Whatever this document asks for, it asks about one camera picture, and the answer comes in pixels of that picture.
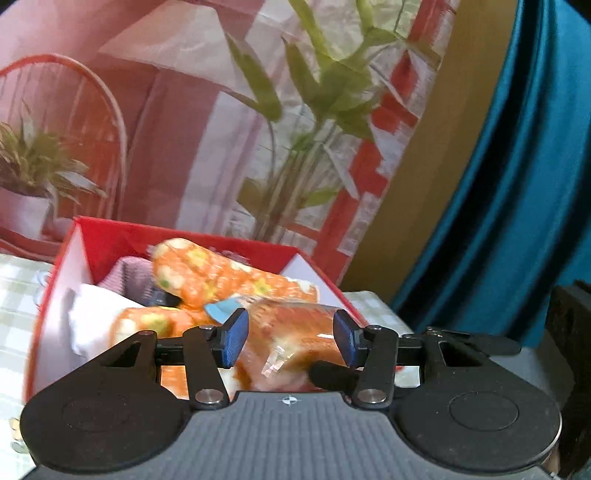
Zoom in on checked rabbit print bed sheet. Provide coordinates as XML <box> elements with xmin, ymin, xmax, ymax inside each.
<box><xmin>0</xmin><ymin>253</ymin><xmax>417</xmax><ymax>464</ymax></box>

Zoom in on pink cloth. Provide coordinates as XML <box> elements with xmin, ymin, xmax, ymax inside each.
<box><xmin>98</xmin><ymin>257</ymin><xmax>158</xmax><ymax>296</ymax></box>

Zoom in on teal curtain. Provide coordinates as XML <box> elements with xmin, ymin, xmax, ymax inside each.
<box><xmin>392</xmin><ymin>0</ymin><xmax>591</xmax><ymax>348</ymax></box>

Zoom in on plastic orange floral towel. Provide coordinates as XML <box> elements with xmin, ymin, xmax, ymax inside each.
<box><xmin>233</xmin><ymin>298</ymin><xmax>354</xmax><ymax>394</ymax></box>

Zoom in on red cardboard box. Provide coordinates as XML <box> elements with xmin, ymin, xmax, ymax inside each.
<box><xmin>25</xmin><ymin>216</ymin><xmax>371</xmax><ymax>403</ymax></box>

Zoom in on wall poster with plants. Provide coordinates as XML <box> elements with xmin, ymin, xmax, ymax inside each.
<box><xmin>0</xmin><ymin>0</ymin><xmax>463</xmax><ymax>287</ymax></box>

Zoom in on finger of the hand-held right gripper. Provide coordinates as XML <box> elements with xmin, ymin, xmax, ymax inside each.
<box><xmin>308</xmin><ymin>361</ymin><xmax>370</xmax><ymax>394</ymax></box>
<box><xmin>426</xmin><ymin>327</ymin><xmax>523</xmax><ymax>357</ymax></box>

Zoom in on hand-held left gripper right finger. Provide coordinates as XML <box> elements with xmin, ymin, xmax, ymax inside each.
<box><xmin>333</xmin><ymin>309</ymin><xmax>468</xmax><ymax>411</ymax></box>

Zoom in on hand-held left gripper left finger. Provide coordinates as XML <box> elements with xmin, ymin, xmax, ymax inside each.
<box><xmin>99</xmin><ymin>308</ymin><xmax>251</xmax><ymax>411</ymax></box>

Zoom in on white cloth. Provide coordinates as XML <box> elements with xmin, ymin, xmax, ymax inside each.
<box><xmin>68</xmin><ymin>282</ymin><xmax>131</xmax><ymax>361</ymax></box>

